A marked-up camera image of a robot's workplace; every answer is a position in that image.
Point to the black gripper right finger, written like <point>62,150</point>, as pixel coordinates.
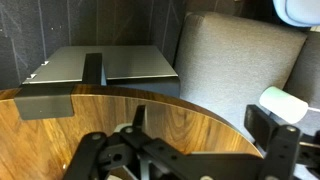
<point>281,144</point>

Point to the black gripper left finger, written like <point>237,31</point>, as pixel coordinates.
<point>97,154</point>

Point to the white cylinder block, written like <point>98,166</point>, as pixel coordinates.
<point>286,106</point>

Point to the light blue bowl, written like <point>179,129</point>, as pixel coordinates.
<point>300,13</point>

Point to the grey fabric chair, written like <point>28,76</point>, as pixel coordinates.
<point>225,62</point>

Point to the grey metal table bracket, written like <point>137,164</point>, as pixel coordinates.
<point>47,92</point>

